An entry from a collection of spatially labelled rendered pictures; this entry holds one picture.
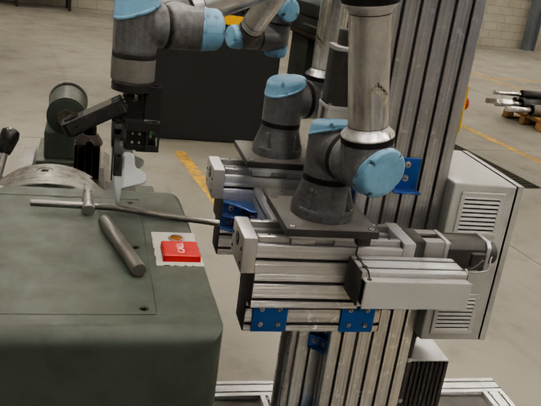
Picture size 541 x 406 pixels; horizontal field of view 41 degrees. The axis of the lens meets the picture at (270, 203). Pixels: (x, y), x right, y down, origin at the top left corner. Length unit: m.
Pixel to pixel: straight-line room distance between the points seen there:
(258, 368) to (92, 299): 2.26
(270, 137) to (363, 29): 0.74
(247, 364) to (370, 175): 1.89
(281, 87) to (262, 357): 1.58
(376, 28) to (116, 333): 0.80
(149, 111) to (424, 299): 0.80
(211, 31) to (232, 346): 2.28
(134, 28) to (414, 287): 0.86
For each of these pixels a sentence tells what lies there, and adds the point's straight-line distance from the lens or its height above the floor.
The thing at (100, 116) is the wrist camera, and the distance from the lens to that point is 1.28.
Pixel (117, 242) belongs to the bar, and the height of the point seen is 1.27.
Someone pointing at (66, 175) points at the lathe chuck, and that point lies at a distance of 1.60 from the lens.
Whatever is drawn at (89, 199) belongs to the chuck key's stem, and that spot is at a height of 1.28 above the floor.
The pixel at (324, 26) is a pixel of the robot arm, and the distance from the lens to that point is 2.17.
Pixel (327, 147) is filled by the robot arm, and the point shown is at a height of 1.34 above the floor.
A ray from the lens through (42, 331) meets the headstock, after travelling 0.98.
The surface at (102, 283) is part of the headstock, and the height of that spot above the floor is 1.26.
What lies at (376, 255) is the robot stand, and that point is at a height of 1.08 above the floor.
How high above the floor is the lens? 1.75
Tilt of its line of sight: 20 degrees down
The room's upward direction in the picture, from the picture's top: 8 degrees clockwise
